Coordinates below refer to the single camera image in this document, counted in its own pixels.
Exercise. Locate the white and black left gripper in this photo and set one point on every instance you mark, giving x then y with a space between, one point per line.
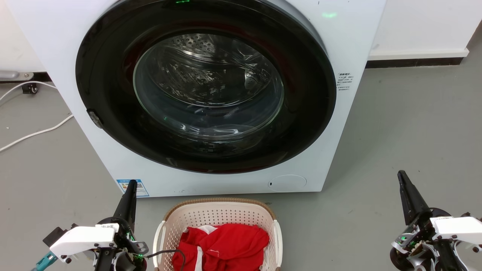
84 239

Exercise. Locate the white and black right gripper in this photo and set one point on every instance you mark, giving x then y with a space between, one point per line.
455 227

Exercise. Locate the beige perforated laundry basket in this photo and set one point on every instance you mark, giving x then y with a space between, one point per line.
218 214

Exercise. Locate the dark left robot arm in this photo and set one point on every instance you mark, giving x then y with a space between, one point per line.
107 261

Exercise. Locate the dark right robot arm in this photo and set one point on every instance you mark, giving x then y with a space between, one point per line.
450 259

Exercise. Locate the blue energy label sticker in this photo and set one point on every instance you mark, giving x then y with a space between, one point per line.
139 187

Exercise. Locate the grey door latch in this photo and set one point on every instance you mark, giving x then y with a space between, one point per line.
95 118

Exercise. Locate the red garment with white trim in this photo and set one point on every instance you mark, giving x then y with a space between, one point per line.
233 244

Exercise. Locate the black round washer door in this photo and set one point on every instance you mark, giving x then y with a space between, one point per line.
105 94

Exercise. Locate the round white filter cover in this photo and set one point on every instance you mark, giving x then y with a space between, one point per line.
288 183

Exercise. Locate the small text label sticker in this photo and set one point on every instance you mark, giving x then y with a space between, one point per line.
344 81

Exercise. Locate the black baseboard strip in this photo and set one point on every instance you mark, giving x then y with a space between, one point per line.
414 63

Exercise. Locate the small black caster wheel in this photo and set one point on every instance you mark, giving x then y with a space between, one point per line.
30 89

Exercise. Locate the white front-load washing machine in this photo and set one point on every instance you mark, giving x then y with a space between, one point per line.
56 45

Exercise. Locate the grey metal bracket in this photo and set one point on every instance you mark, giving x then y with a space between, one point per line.
15 75

